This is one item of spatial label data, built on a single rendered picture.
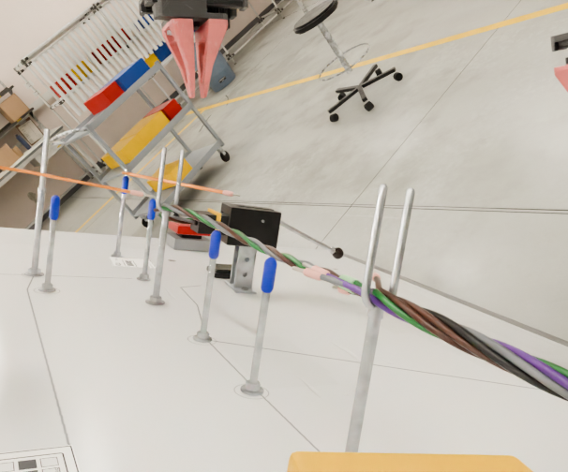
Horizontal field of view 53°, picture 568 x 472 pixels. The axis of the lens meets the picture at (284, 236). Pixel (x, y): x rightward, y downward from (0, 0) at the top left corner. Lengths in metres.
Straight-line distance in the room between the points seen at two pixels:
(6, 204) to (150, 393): 8.33
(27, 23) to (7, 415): 8.74
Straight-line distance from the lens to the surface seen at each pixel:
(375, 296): 0.26
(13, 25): 8.97
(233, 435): 0.32
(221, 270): 0.66
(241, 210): 0.59
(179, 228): 0.80
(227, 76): 7.60
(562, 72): 0.57
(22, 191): 8.69
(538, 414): 0.44
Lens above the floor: 1.37
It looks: 25 degrees down
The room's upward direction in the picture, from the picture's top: 39 degrees counter-clockwise
